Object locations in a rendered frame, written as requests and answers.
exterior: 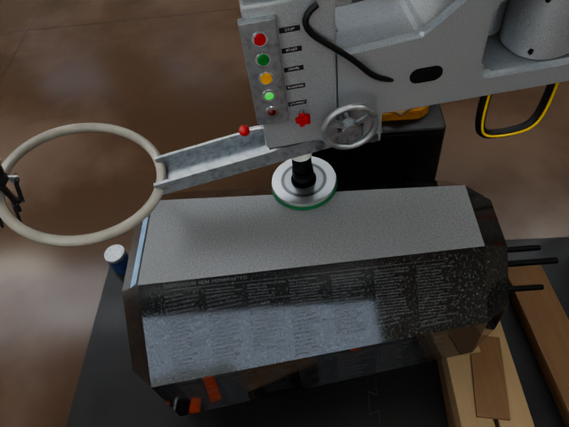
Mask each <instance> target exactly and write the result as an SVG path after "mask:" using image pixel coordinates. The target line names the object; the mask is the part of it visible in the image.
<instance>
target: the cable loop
mask: <svg viewBox="0 0 569 427"><path fill-rule="evenodd" d="M558 85H559V83H555V84H549V85H547V86H546V87H545V90H544V94H543V96H542V97H541V100H540V102H539V105H538V107H537V108H536V110H535V111H534V113H533V115H532V116H531V117H530V118H529V119H528V120H527V121H525V122H523V123H521V124H519V125H513V126H510V127H506V128H500V129H486V128H485V119H486V114H487V111H488V107H489V102H490V99H491V96H492V95H487V96H481V97H480V98H479V102H478V108H477V112H476V118H475V130H476V132H477V133H478V135H480V136H481V137H483V138H489V139H491V138H501V137H506V136H514V135H517V134H520V133H523V132H525V131H527V130H530V129H532V128H533V127H534V126H535V125H537V124H538V123H539V121H540V120H541V119H542V118H543V117H544V115H545V113H546V111H547V109H548V107H549V106H550V103H551V101H552V99H553V97H554V95H555V92H556V90H557V87H558Z"/></svg>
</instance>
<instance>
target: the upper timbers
mask: <svg viewBox="0 0 569 427"><path fill-rule="evenodd" d="M488 336H494V337H499V338H500V347H501V354H502V360H503V367H504V373H505V385H506V392H507V398H508V405H509V412H510V418H511V420H501V419H486V418H478V417H476V408H475V399H474V389H473V381H472V363H471V355H464V356H457V357H450V358H442V359H441V362H442V366H443V370H444V375H445V382H446V386H447V391H448V395H449V399H450V406H451V411H452V415H453V419H454V423H455V427H534V424H533V419H532V416H531V413H530V411H529V408H528V404H527V401H526V398H525V396H524V393H523V390H522V386H521V383H520V380H519V378H518V375H517V370H516V367H515V364H514V362H513V359H512V356H511V352H510V349H509V347H508V344H507V341H506V338H505V334H504V331H503V328H502V325H501V322H500V321H499V323H498V324H497V326H496V328H495V329H494V330H493V331H492V332H491V333H490V334H489V335H488Z"/></svg>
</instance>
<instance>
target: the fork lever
mask: <svg viewBox="0 0 569 427"><path fill-rule="evenodd" d="M359 129H360V130H359V132H358V133H357V134H356V135H355V136H353V141H356V140H359V139H360V138H362V135H363V123H362V124H360V125H359ZM330 138H331V139H332V140H334V141H337V142H340V143H347V136H344V135H343V133H342V130H338V134H337V136H335V137H330ZM377 140H378V133H375V135H374V136H373V137H372V139H370V140H369V141H368V142H376V141H377ZM327 148H330V146H329V145H328V144H326V143H325V141H324V140H323V139H321V140H316V141H307V142H302V143H296V144H291V145H287V146H282V147H277V148H274V149H271V150H269V147H267V145H266V142H265V138H264V134H263V130H257V131H253V132H250V134H249V135H248V136H241V135H240V133H239V132H238V133H234V134H232V135H228V136H224V137H220V138H218V139H214V140H211V141H206V142H203V143H200V144H197V145H194V146H191V147H186V148H183V149H180V150H177V151H174V152H169V153H165V154H163V155H160V156H156V157H155V158H154V159H155V161H156V162H157V163H158V162H162V163H164V164H165V167H166V173H167V179H166V180H162V181H159V182H156V183H153V186H154V187H155V188H156V189H157V188H159V189H162V190H163V195H165V194H169V193H171V192H175V191H180V190H183V189H186V188H189V187H193V186H198V185H201V184H204V183H208V182H210V181H214V180H219V179H222V178H225V177H228V176H231V175H237V174H239V173H243V172H246V171H249V170H253V169H258V168H261V167H264V166H267V165H270V164H276V163H278V162H282V161H285V160H288V159H292V158H297V157H300V156H303V155H306V154H309V153H314V152H317V151H321V150H323V149H327Z"/></svg>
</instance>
